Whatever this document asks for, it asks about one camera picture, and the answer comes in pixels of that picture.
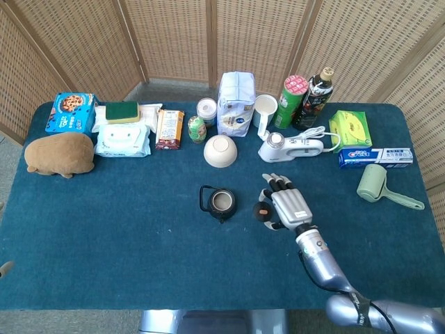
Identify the dark tea bottle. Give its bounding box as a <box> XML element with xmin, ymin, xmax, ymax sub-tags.
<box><xmin>292</xmin><ymin>67</ymin><xmax>334</xmax><ymax>132</ymax></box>

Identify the green chips can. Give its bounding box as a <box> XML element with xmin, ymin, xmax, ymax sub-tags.
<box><xmin>273</xmin><ymin>74</ymin><xmax>309</xmax><ymax>130</ymax></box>

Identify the black round knob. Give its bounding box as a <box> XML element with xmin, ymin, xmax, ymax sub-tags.
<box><xmin>252</xmin><ymin>201</ymin><xmax>274</xmax><ymax>222</ymax></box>

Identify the blue cookie box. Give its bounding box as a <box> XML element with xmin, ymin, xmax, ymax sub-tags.
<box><xmin>44</xmin><ymin>92</ymin><xmax>100</xmax><ymax>136</ymax></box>

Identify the black teapot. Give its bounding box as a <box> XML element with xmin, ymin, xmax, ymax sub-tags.
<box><xmin>199</xmin><ymin>184</ymin><xmax>239</xmax><ymax>224</ymax></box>

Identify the white handled cup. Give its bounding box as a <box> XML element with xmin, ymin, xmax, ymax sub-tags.
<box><xmin>252</xmin><ymin>94</ymin><xmax>279</xmax><ymax>141</ymax></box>

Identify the brown plush toy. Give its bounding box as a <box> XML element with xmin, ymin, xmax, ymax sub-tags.
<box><xmin>24</xmin><ymin>132</ymin><xmax>96</xmax><ymax>180</ymax></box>

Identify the white lidded jar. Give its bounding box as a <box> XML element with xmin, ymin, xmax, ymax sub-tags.
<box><xmin>196</xmin><ymin>97</ymin><xmax>218</xmax><ymax>128</ymax></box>

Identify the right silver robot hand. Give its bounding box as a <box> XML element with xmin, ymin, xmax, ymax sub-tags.
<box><xmin>257</xmin><ymin>173</ymin><xmax>318</xmax><ymax>234</ymax></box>

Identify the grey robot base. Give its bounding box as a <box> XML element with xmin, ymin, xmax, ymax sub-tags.
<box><xmin>138</xmin><ymin>308</ymin><xmax>289</xmax><ymax>334</ymax></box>

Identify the blue white toothpaste box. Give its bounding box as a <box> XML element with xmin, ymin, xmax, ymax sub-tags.
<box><xmin>338</xmin><ymin>146</ymin><xmax>414</xmax><ymax>170</ymax></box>

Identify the small green bottle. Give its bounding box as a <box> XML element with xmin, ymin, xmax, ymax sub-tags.
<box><xmin>188</xmin><ymin>116</ymin><xmax>207</xmax><ymax>144</ymax></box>

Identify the brown white snack box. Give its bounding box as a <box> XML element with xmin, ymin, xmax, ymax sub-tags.
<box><xmin>154</xmin><ymin>109</ymin><xmax>186</xmax><ymax>151</ymax></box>

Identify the yellow green tissue box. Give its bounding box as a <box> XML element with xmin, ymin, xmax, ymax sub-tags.
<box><xmin>328</xmin><ymin>110</ymin><xmax>373</xmax><ymax>150</ymax></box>

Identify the white flour bag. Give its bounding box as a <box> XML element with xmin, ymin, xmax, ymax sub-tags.
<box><xmin>216</xmin><ymin>71</ymin><xmax>257</xmax><ymax>138</ymax></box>

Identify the white power cable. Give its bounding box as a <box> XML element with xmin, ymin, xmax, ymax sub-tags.
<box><xmin>293</xmin><ymin>125</ymin><xmax>342</xmax><ymax>153</ymax></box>

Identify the teal felt table cloth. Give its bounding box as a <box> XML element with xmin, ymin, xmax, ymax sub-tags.
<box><xmin>0</xmin><ymin>101</ymin><xmax>445</xmax><ymax>311</ymax></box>

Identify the green yellow sponge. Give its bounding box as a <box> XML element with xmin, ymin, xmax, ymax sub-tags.
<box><xmin>104</xmin><ymin>101</ymin><xmax>141</xmax><ymax>125</ymax></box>

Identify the beige upturned bowl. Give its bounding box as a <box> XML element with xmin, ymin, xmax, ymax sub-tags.
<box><xmin>203</xmin><ymin>134</ymin><xmax>238</xmax><ymax>169</ymax></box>

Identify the green lint roller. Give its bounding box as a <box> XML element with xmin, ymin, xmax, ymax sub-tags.
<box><xmin>356</xmin><ymin>164</ymin><xmax>426</xmax><ymax>211</ymax></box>

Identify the white wet wipes pack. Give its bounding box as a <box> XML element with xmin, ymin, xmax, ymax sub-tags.
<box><xmin>93</xmin><ymin>124</ymin><xmax>152</xmax><ymax>159</ymax></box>

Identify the wicker folding screen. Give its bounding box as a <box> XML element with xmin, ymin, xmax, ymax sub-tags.
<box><xmin>0</xmin><ymin>0</ymin><xmax>445</xmax><ymax>251</ymax></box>

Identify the white handheld appliance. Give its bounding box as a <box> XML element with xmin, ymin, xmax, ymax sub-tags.
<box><xmin>257</xmin><ymin>131</ymin><xmax>325</xmax><ymax>164</ymax></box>

